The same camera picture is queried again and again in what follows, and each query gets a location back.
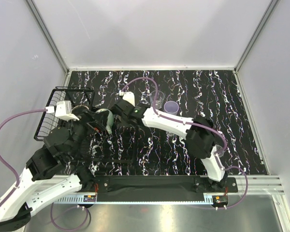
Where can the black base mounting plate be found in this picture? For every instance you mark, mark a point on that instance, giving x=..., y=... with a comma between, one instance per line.
x=148, y=189

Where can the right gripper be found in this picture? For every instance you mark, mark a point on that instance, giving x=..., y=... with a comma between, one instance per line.
x=122, y=118

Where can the tall clear glass tumbler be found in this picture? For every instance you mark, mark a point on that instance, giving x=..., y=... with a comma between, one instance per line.
x=158, y=102

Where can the lilac plastic cup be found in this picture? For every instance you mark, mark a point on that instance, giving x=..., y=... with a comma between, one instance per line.
x=171, y=107

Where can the black mug red inside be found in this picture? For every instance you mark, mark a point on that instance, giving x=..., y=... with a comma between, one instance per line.
x=79, y=109

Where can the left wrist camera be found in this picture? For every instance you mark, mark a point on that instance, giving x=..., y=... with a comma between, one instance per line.
x=63, y=111

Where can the black wire dish rack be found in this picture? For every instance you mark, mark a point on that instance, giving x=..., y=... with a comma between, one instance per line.
x=95, y=146

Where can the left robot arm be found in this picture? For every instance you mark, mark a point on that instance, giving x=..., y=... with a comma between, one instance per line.
x=62, y=145

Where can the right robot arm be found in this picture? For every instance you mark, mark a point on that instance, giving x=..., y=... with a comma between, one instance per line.
x=201, y=140

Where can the grey cable duct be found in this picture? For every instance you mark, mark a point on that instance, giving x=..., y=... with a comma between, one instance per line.
x=93, y=199

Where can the green glazed ceramic mug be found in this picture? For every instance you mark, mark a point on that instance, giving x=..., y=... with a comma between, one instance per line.
x=108, y=119

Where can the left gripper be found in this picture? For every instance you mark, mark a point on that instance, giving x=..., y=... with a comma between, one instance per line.
x=99, y=120

